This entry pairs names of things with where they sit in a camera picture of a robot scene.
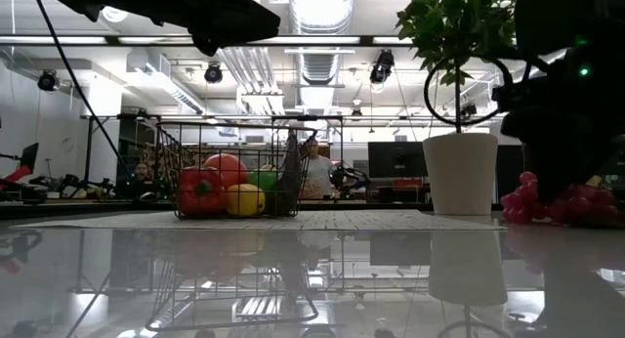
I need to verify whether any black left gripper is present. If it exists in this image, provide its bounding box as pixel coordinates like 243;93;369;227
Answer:
160;0;282;58

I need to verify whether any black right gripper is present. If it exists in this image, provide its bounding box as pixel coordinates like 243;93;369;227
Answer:
492;29;625;205

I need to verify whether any purple-red grape bunch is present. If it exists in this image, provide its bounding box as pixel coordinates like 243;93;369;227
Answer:
499;170;620;228

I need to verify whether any dark red pomegranate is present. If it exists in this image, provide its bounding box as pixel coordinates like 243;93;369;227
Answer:
203;152;251;190

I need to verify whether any red bell pepper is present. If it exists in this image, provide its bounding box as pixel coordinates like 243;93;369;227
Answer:
176;165;228;218

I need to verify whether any yellow lemon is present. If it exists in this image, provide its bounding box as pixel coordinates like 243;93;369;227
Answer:
225;183;267;218

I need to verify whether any black ceiling spotlight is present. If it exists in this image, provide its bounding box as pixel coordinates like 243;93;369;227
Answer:
368;48;396;85
203;62;225;85
36;68;62;93

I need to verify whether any white plant pot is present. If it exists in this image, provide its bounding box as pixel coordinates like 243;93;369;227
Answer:
422;132;500;217

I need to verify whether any black background metal rack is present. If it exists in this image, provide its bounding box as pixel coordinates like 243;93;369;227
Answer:
80;112;346;202

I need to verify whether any black computer monitor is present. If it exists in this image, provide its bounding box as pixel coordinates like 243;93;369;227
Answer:
366;141;429;179

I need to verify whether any person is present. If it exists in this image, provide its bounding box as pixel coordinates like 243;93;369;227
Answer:
303;138;337;201
126;160;158;198

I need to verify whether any green leafy plant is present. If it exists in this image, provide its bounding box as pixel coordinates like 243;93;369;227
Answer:
394;0;520;134

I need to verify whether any grey woven table mat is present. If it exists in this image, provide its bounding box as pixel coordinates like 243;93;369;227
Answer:
12;209;507;232

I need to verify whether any silver ceiling air duct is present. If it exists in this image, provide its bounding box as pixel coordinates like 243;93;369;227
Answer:
286;0;356;142

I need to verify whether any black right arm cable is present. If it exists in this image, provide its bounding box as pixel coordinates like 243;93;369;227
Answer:
423;57;514;127

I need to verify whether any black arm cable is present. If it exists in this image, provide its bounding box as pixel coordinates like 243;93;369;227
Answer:
423;57;514;127
29;0;134;183

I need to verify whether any dark wire basket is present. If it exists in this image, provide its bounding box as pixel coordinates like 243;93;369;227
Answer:
154;121;319;220

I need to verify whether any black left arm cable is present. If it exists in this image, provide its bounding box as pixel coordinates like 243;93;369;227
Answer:
29;0;134;183

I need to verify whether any black metal table frame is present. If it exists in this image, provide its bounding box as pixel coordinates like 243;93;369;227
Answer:
0;199;504;220

